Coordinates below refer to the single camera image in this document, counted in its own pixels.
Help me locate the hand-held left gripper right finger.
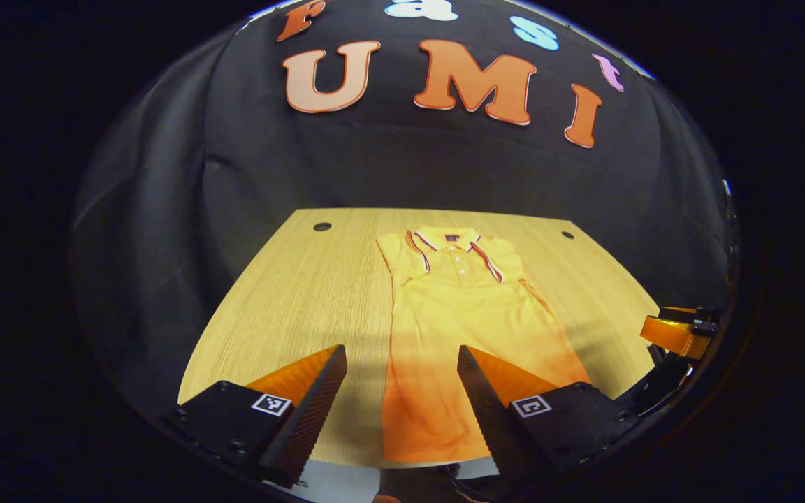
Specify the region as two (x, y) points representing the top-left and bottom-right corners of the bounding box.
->
(456, 344), (641, 493)

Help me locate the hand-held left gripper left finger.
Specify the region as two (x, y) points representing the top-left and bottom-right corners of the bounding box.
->
(161, 344), (349, 490)

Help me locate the orange polo T-shirt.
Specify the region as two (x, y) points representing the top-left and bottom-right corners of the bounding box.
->
(375, 225), (592, 467)

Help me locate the person's dark clothing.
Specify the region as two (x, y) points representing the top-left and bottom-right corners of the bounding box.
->
(375, 462), (508, 503)

